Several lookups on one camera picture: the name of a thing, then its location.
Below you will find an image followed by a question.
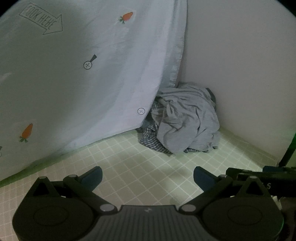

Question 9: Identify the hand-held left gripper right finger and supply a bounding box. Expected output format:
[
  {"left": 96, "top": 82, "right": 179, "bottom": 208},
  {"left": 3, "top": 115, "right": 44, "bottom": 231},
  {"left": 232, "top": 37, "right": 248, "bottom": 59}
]
[{"left": 179, "top": 166, "right": 273, "bottom": 212}]

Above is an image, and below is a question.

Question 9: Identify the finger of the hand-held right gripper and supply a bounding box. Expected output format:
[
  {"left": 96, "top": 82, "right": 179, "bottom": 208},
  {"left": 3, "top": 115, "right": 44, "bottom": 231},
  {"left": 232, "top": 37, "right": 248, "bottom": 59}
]
[{"left": 225, "top": 167, "right": 263, "bottom": 182}]

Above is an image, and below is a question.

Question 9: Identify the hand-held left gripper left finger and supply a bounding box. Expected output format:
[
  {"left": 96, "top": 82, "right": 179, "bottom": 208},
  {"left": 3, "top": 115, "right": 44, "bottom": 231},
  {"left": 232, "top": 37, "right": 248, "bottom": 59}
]
[{"left": 28, "top": 166, "right": 117, "bottom": 212}]

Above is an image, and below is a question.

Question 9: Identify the grey t-shirt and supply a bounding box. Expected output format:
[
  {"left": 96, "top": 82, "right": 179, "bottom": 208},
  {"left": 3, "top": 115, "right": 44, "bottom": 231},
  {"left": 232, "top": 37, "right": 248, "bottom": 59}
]
[{"left": 150, "top": 86, "right": 221, "bottom": 155}]

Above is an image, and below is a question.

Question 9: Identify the black pole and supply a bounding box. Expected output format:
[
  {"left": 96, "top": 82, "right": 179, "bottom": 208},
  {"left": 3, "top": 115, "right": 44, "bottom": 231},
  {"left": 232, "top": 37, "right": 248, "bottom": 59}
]
[{"left": 278, "top": 136, "right": 296, "bottom": 168}]

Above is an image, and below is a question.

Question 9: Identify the blue checkered cloth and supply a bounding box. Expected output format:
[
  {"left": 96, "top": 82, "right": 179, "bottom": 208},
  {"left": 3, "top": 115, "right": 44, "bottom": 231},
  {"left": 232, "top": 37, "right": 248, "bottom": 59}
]
[{"left": 138, "top": 100, "right": 176, "bottom": 156}]

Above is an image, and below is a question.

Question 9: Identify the pale blue carrot print bedsheet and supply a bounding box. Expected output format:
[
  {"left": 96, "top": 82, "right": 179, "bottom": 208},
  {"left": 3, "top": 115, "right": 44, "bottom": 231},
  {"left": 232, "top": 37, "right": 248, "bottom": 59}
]
[{"left": 0, "top": 0, "right": 188, "bottom": 183}]

